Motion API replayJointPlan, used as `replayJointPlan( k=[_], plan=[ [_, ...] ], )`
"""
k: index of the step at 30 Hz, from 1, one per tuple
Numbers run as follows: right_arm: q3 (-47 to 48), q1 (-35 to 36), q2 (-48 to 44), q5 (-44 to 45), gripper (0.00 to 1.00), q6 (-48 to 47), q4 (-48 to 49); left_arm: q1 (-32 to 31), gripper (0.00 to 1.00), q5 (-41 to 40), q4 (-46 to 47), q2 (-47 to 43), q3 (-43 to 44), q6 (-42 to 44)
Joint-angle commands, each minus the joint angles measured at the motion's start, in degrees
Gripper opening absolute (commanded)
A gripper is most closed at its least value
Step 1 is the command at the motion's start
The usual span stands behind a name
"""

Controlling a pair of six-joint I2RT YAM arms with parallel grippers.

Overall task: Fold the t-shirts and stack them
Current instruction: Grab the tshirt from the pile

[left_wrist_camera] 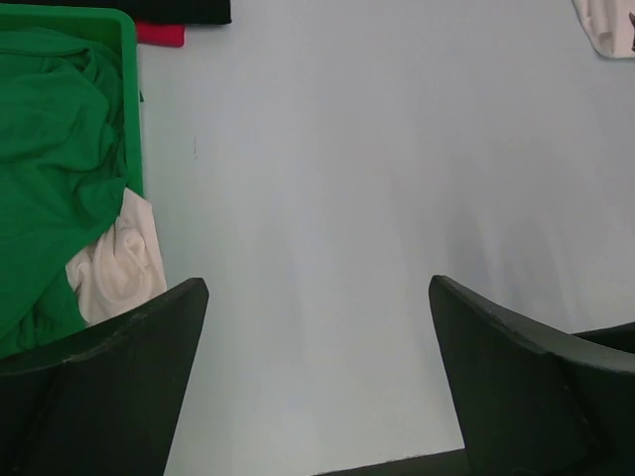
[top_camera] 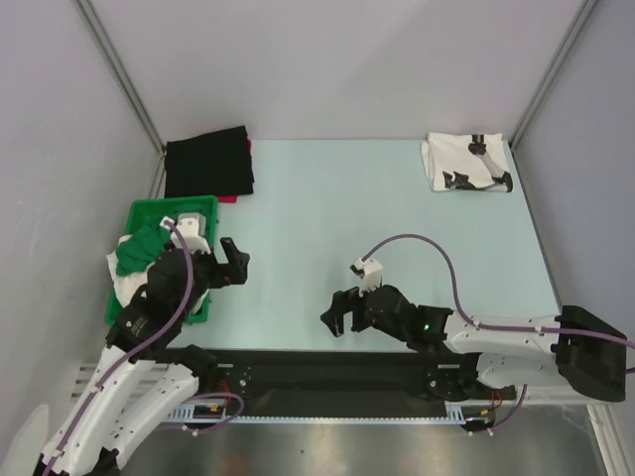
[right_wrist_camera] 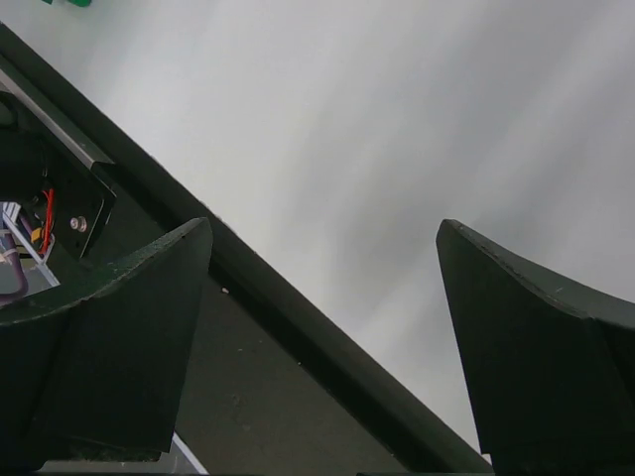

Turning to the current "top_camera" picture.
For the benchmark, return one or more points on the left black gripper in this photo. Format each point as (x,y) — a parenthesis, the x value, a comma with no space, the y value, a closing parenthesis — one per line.
(226,273)

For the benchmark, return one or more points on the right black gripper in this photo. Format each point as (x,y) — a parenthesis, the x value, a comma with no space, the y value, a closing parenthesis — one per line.
(344,301)

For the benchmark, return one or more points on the green t shirt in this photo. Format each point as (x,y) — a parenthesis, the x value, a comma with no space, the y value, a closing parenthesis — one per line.
(145,216)

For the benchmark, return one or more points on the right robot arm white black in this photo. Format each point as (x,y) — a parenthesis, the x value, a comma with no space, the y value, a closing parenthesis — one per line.
(575,348)

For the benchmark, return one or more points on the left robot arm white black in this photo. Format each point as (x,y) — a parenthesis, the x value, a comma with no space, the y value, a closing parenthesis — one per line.
(137,382)

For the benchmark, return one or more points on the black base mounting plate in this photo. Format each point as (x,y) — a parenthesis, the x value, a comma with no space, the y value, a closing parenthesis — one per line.
(302,384)

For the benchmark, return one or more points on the folded black t shirt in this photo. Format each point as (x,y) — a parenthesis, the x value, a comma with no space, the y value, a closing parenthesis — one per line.
(218,163)

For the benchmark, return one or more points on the green plastic bin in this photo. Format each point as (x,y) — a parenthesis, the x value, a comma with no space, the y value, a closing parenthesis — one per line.
(146,237)

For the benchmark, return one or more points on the white crumpled t shirt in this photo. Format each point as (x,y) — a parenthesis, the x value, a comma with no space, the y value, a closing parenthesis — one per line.
(127,266)

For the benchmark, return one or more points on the folded white printed t shirt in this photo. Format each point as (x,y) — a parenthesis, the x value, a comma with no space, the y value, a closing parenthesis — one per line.
(475,162)

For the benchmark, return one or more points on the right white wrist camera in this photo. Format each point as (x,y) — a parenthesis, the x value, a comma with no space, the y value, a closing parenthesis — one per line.
(370,272)

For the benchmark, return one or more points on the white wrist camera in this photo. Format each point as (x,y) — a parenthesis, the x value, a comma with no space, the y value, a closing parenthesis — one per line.
(192,228)
(370,272)

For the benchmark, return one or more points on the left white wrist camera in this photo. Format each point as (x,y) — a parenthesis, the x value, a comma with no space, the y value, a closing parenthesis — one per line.
(192,228)

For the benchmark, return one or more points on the light blue cable duct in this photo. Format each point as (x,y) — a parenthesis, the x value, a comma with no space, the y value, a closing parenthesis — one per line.
(454,414)

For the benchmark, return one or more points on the left aluminium frame post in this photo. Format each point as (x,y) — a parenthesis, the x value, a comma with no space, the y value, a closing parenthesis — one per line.
(95,27)

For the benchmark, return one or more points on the aluminium frame post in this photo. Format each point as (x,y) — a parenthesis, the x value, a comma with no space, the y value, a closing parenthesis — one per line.
(95,27)
(581,20)

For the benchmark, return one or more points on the right aluminium frame post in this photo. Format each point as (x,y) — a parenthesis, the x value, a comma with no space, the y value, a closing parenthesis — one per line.
(581,20)

